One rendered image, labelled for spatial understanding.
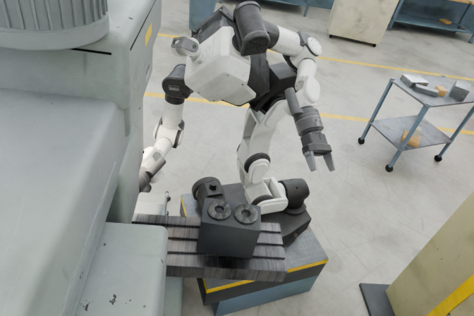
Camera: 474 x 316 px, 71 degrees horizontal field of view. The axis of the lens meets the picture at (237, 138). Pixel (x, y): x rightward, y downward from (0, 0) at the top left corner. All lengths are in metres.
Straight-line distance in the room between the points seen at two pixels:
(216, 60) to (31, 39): 0.77
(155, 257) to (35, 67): 0.40
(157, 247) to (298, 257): 1.57
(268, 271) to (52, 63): 1.06
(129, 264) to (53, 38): 0.39
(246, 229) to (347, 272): 1.62
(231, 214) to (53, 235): 0.87
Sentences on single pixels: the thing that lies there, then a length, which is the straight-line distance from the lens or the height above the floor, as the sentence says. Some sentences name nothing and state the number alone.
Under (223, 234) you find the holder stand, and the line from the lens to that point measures 1.27.
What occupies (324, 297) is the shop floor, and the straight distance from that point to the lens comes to 2.59.
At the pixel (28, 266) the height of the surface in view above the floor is 1.76.
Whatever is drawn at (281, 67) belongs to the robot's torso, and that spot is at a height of 1.52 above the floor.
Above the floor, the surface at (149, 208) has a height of 0.89.
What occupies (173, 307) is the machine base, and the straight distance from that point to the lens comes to 2.12.
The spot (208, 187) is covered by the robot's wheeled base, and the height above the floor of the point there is 0.61.
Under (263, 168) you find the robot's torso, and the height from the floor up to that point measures 1.02.
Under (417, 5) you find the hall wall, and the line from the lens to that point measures 9.91.
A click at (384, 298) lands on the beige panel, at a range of 2.76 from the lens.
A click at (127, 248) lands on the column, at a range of 0.68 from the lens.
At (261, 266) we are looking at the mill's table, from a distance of 1.39.
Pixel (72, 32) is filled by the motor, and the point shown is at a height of 1.92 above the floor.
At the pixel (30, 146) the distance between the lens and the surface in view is 0.59.
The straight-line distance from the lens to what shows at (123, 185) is 0.78.
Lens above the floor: 2.13
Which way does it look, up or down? 37 degrees down
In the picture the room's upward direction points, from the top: 12 degrees clockwise
